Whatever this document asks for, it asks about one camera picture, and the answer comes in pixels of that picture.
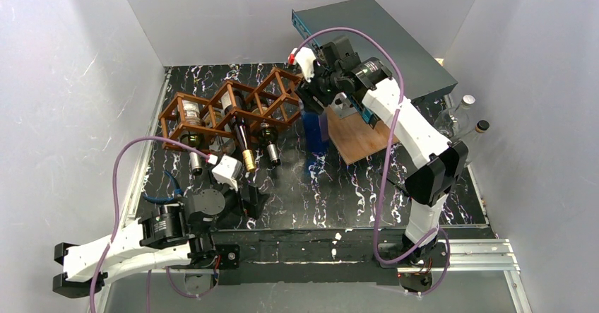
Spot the blue glass bottle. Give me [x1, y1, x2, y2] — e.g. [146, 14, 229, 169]
[301, 110, 330, 155]

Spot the dark bottle gold cap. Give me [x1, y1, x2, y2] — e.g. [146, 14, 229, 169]
[220, 89, 256, 173]

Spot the clear glass bottle dark label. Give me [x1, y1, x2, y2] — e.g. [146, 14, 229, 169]
[433, 95, 475, 141]

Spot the clear bottle white label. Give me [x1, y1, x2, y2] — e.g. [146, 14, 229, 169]
[461, 119, 490, 166]

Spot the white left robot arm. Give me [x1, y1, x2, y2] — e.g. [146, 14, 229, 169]
[52, 186, 269, 299]

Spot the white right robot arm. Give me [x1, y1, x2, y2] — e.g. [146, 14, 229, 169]
[288, 36, 469, 264]

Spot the dark bottle black cap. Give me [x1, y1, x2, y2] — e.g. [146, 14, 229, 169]
[256, 122, 281, 166]

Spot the green bottle silver cap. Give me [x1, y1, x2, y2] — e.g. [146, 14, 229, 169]
[180, 100, 205, 177]

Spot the brown wooden wine rack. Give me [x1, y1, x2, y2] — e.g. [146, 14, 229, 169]
[159, 68, 304, 147]

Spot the wooden board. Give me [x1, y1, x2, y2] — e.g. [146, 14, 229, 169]
[324, 91, 390, 165]

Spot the black base beam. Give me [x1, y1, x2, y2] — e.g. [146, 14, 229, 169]
[159, 226, 497, 285]

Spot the metal bracket on board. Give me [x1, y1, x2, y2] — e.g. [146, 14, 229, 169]
[331, 93, 357, 119]

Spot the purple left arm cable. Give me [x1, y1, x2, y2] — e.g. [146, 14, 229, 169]
[88, 136, 221, 313]

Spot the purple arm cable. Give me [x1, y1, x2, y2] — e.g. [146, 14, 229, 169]
[88, 136, 221, 313]
[293, 26, 451, 297]

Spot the blue cable on table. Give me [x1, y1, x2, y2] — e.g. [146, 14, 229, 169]
[142, 170, 184, 205]

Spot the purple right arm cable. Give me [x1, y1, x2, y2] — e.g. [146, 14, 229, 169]
[293, 26, 451, 297]

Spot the teal network switch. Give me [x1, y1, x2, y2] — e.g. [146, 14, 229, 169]
[292, 0, 457, 105]

